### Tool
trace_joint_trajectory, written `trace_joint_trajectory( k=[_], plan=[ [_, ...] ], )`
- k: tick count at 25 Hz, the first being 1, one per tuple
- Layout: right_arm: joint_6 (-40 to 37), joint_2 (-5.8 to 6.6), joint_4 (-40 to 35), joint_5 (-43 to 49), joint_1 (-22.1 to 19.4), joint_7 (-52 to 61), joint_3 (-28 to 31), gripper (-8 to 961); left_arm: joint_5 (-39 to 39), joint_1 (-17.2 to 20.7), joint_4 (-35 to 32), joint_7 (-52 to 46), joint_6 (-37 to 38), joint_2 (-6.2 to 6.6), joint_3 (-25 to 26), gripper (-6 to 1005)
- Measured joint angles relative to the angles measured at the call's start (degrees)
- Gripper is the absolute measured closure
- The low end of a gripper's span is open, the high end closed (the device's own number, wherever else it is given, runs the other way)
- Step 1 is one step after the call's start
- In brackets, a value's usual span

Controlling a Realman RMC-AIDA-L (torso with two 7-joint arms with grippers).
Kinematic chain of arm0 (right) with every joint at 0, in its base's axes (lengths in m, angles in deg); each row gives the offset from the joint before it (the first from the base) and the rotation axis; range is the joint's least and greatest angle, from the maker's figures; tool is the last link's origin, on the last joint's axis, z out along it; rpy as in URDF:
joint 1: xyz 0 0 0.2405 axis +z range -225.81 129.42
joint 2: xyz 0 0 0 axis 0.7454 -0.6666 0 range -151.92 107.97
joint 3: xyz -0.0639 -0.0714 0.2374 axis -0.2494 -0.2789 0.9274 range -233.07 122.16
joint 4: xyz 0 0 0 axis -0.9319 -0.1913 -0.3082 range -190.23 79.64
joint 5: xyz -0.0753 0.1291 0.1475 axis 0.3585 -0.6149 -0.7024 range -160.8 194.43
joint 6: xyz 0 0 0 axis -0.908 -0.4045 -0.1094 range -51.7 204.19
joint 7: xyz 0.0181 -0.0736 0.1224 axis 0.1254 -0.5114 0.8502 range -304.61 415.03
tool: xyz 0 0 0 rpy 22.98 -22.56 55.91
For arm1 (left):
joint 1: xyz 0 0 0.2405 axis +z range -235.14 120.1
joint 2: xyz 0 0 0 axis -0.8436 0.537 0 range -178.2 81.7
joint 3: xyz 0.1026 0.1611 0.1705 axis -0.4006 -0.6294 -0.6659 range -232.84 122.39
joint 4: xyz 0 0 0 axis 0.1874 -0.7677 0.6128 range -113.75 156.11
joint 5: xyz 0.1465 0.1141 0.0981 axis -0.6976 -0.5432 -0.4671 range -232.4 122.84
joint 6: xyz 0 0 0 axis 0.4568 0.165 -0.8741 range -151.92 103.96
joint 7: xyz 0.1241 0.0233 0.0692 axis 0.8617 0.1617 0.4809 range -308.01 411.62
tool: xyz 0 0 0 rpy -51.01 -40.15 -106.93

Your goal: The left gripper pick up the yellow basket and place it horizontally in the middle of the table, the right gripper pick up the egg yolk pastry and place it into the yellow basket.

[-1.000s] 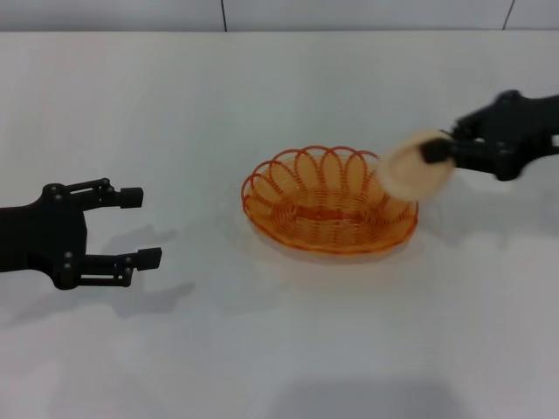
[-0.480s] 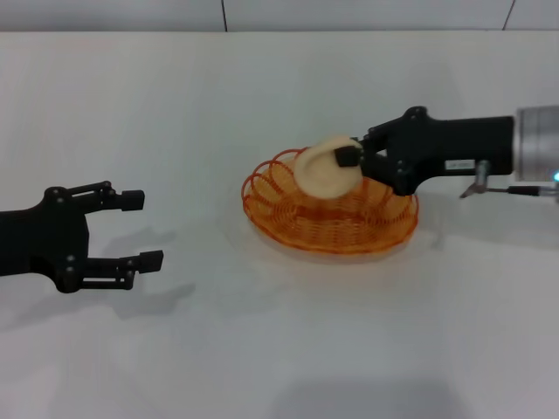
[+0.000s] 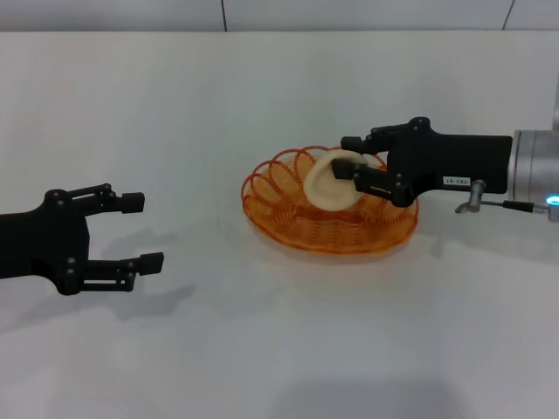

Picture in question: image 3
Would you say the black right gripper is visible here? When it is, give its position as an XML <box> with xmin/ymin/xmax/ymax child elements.
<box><xmin>330</xmin><ymin>116</ymin><xmax>514</xmax><ymax>208</ymax></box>

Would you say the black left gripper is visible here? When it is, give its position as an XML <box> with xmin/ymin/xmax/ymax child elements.
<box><xmin>0</xmin><ymin>182</ymin><xmax>166</xmax><ymax>297</ymax></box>

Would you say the pale round bun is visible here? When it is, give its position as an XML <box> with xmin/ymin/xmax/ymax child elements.
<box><xmin>303</xmin><ymin>148</ymin><xmax>369</xmax><ymax>213</ymax></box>

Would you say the orange wire basket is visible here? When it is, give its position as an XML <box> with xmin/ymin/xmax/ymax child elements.
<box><xmin>239</xmin><ymin>144</ymin><xmax>422</xmax><ymax>259</ymax></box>

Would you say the silver connector with black cable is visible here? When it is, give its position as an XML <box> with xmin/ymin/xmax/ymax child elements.
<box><xmin>453</xmin><ymin>178</ymin><xmax>549</xmax><ymax>216</ymax></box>

